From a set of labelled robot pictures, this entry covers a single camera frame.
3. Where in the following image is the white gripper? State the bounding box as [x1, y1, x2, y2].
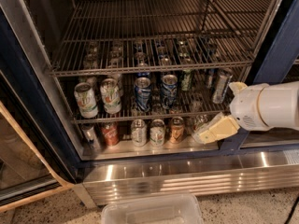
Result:
[192, 82, 269, 144]

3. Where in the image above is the silver redbull can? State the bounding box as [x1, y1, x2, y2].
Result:
[212, 68, 233, 104]

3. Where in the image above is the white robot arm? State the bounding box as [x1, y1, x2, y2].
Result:
[192, 81, 299, 144]

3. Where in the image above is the white can bottom right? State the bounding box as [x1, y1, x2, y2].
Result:
[192, 115, 208, 133]

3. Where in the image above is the green soda can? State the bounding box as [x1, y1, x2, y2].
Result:
[180, 69, 193, 91]

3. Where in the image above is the orange brown can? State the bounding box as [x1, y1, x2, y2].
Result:
[169, 117, 184, 144]

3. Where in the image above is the blue pepsi can right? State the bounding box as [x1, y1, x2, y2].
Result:
[161, 75, 178, 109]

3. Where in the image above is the blue pepsi can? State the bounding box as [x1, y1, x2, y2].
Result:
[135, 77, 151, 112]
[161, 75, 178, 109]

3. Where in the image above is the white green can bottom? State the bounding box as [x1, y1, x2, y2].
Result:
[149, 119, 165, 147]

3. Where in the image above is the blue pepsi can left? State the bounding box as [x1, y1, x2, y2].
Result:
[135, 77, 151, 112]

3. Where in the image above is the silver soda can bottom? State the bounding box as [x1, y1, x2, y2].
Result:
[131, 119, 147, 147]

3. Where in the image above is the white orange soda can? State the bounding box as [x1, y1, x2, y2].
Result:
[100, 78, 121, 114]

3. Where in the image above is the stainless steel display fridge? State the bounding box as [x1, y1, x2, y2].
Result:
[0, 0, 298, 207]

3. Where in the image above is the red soda can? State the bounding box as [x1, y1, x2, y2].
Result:
[101, 122, 119, 146]

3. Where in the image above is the silver blue can bottom left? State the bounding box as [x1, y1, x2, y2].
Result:
[81, 124, 100, 149]

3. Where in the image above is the white green 7up can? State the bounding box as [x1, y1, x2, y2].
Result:
[74, 82, 98, 119]

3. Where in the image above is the glass fridge door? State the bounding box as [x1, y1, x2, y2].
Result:
[0, 76, 73, 212]

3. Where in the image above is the clear plastic bin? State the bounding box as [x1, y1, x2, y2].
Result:
[101, 193, 204, 224]

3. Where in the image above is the black cable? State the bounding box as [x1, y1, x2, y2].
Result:
[283, 199, 299, 224]

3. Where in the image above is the middle wire fridge shelf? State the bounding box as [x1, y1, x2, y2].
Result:
[59, 70, 233, 124]

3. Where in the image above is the wire fridge shelf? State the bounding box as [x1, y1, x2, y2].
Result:
[59, 70, 233, 124]
[50, 0, 271, 77]

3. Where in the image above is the upper wire fridge shelf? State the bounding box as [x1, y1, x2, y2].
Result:
[50, 0, 271, 77]

